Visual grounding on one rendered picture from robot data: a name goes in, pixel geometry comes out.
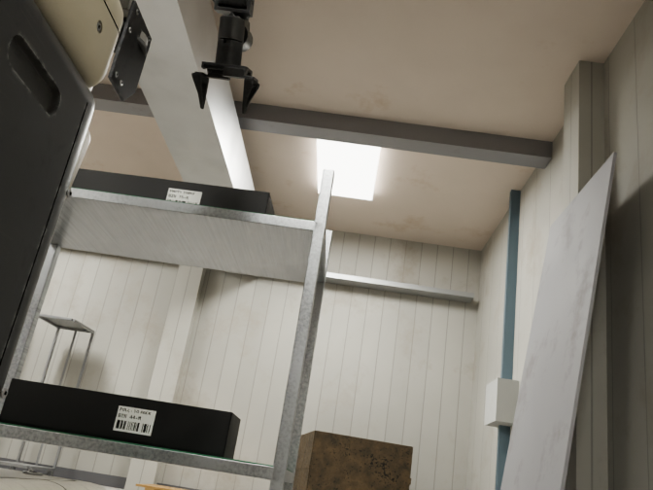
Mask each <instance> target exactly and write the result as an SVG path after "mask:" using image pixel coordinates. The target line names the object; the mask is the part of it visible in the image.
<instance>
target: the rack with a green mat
mask: <svg viewBox="0 0 653 490"><path fill-rule="evenodd" d="M333 180H334V170H329V169H324V171H323V177H322V182H321V188H320V194H319V199H318V205H317V211H316V217H315V221H311V220H304V219H298V218H291V217H283V216H276V215H269V214H262V213H255V212H248V211H241V210H234V209H227V208H220V207H213V206H206V205H199V204H191V203H184V202H178V201H171V200H163V199H156V198H149V197H143V196H136V195H128V194H121V193H114V192H101V191H94V190H87V189H80V188H72V187H71V189H70V190H72V196H71V197H70V198H68V197H66V198H65V200H64V203H63V206H62V209H61V212H60V215H59V218H58V221H57V224H56V227H55V230H54V233H53V236H52V241H51V244H50V248H49V250H48V253H47V256H46V259H45V262H44V265H43V268H42V271H41V274H40V277H39V280H38V283H37V286H36V289H35V292H34V295H33V298H32V300H31V303H30V306H29V309H28V312H27V316H26V319H25V322H24V325H23V328H22V331H21V334H20V337H19V340H18V343H17V348H16V351H15V354H14V356H13V359H12V362H11V365H10V368H9V371H8V374H7V377H6V381H5V384H4V387H3V388H7V389H8V390H9V387H10V384H11V381H12V378H16V379H19V377H20V374H21V371H22V368H23V365H24V362H25V358H26V355H27V352H28V349H29V346H30V343H31V340H32V337H33V333H34V331H35V328H36V325H37V322H38V319H39V316H40V313H41V310H42V306H43V303H44V300H45V297H46V294H47V291H48V288H49V285H50V282H51V279H52V274H53V271H54V268H55V265H56V262H57V259H58V255H59V252H60V249H61V248H67V249H74V250H81V251H88V252H94V253H101V254H108V255H115V256H122V257H128V258H134V259H141V260H148V261H155V262H162V263H174V264H181V265H188V266H195V267H202V268H209V269H216V270H222V271H229V272H236V273H243V274H250V275H256V276H263V277H270V278H277V279H284V280H291V281H297V282H304V286H303V292H302V298H301V303H300V308H299V314H298V320H297V326H296V332H295V338H294V344H293V350H292V359H291V365H290V371H289V377H288V383H287V389H286V394H285V400H284V405H283V411H282V417H281V423H280V429H279V435H278V440H277V446H276V452H275V457H274V463H273V466H271V465H265V464H260V463H253V462H247V461H241V460H234V459H228V458H223V457H217V456H210V455H204V454H198V453H191V452H186V451H180V450H173V449H167V448H161V447H155V446H148V445H143V444H137V443H130V442H124V441H118V440H112V439H105V438H100V437H88V436H82V435H76V434H69V433H63V432H58V431H52V430H45V429H39V428H33V427H26V426H21V425H15V424H8V423H2V422H0V437H1V438H13V439H19V440H25V441H32V442H38V443H43V444H49V445H56V446H62V447H68V448H74V449H81V450H86V451H92V452H98V453H105V454H111V455H117V456H122V457H129V458H135V459H141V460H147V461H154V462H160V463H165V464H171V465H178V466H184V467H190V468H196V469H202V470H208V471H214V472H220V473H232V474H238V475H244V476H249V477H256V478H262V479H268V480H270V486H269V490H292V488H293V481H294V475H295V469H296V462H297V456H298V449H299V444H300V438H301V431H302V425H303V419H304V412H305V406H306V401H307V394H308V388H309V382H310V375H311V369H312V364H313V357H314V351H315V345H316V338H317V332H318V326H319V320H320V314H321V307H322V301H323V295H324V288H325V282H326V277H327V265H328V259H329V252H330V246H331V240H332V230H326V227H327V216H328V209H329V204H330V198H331V192H332V186H333Z"/></svg>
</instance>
